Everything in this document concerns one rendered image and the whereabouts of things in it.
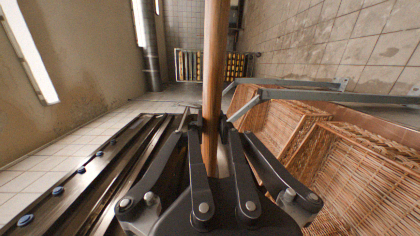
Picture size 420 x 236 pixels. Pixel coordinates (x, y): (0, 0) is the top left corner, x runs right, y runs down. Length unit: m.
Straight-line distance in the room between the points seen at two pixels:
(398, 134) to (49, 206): 1.53
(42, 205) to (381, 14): 2.38
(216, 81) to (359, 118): 0.66
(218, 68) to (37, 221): 1.08
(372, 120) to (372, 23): 0.97
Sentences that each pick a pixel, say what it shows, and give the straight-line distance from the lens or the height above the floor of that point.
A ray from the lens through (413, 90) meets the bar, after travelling 1.33.
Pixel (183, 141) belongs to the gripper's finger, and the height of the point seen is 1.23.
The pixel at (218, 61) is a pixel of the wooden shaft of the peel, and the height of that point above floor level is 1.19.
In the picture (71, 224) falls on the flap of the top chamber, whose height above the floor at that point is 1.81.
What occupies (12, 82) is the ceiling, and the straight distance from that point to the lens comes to 1.68.
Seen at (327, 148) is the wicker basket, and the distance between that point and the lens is 0.80.
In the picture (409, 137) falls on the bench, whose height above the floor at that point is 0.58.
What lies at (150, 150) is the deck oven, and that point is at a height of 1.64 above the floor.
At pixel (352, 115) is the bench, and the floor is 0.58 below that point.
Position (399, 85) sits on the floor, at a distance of 1.37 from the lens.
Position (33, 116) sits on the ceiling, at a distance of 1.73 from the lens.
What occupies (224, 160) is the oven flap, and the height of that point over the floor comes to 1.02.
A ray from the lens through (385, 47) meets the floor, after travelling 1.46.
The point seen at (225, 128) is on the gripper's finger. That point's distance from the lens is 0.17.
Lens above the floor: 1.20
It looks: 4 degrees down
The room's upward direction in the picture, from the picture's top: 89 degrees counter-clockwise
